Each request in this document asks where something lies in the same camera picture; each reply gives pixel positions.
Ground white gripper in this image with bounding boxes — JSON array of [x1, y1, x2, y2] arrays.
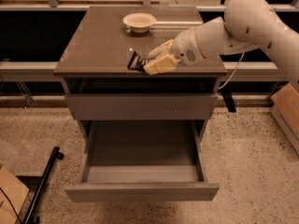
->
[[144, 28, 205, 75]]

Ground black bracket behind cabinet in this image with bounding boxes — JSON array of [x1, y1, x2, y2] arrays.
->
[[220, 84, 236, 113]]

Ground white paper bowl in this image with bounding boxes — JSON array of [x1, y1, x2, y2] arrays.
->
[[122, 13, 156, 34]]

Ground grey drawer cabinet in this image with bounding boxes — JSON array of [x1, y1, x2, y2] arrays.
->
[[54, 7, 226, 143]]

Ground closed grey top drawer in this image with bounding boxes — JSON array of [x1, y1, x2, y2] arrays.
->
[[65, 94, 218, 120]]

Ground cardboard box bottom left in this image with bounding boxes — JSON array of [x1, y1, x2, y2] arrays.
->
[[0, 164, 29, 224]]

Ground cardboard box right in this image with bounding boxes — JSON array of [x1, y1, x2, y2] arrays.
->
[[271, 84, 299, 154]]

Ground grey metal railing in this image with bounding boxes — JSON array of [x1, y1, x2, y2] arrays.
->
[[0, 62, 287, 82]]

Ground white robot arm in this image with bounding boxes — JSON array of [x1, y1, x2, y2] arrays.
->
[[144, 0, 299, 91]]

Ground black rxbar chocolate wrapper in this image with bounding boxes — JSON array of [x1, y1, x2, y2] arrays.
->
[[127, 51, 150, 72]]

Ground cardboard box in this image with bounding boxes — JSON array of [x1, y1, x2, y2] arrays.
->
[[0, 164, 29, 224], [271, 84, 299, 154]]

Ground open grey middle drawer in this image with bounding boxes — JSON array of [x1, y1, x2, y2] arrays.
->
[[65, 120, 219, 203]]

